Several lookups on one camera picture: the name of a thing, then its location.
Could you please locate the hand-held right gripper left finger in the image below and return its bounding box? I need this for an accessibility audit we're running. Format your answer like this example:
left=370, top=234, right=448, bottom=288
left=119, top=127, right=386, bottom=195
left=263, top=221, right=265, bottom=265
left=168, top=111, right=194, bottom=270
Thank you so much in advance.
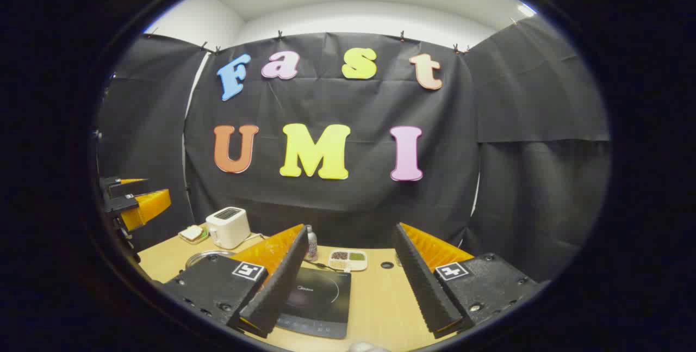
left=161, top=224, right=309, bottom=339

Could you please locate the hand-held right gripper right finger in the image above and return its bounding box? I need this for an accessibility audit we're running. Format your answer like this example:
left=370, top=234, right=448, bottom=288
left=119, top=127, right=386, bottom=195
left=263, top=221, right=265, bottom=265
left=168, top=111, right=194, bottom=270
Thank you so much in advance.
left=393, top=223, right=544, bottom=340

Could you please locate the black induction cooktop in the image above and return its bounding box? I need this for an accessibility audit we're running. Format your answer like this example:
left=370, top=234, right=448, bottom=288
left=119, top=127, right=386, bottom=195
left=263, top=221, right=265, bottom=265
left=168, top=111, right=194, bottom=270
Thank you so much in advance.
left=275, top=266, right=352, bottom=340

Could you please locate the stainless steel pot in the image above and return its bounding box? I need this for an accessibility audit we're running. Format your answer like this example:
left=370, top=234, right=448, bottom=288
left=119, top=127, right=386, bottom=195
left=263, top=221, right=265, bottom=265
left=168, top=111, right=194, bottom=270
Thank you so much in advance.
left=185, top=250, right=237, bottom=270

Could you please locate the printed metal bottle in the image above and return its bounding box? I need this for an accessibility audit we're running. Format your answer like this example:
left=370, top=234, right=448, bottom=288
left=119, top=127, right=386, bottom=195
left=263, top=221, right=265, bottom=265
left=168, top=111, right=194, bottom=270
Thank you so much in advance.
left=304, top=225, right=319, bottom=263

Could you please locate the small green plate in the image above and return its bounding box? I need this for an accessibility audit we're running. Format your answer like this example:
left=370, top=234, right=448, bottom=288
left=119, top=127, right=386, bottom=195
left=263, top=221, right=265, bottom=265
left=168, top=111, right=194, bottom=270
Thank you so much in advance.
left=178, top=225, right=209, bottom=245

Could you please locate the white divided bean tray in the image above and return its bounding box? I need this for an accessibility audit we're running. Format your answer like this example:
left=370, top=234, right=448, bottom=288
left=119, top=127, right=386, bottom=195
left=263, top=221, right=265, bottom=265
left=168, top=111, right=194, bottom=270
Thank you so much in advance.
left=328, top=250, right=368, bottom=272

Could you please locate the white toaster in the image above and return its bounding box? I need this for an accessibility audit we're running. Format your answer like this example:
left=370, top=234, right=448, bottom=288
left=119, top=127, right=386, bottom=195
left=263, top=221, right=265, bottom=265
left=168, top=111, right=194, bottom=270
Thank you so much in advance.
left=206, top=207, right=252, bottom=250

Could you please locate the black power cable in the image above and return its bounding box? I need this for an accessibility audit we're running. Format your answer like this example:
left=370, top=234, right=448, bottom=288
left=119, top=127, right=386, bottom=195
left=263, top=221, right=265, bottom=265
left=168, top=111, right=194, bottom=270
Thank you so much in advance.
left=303, top=258, right=342, bottom=273

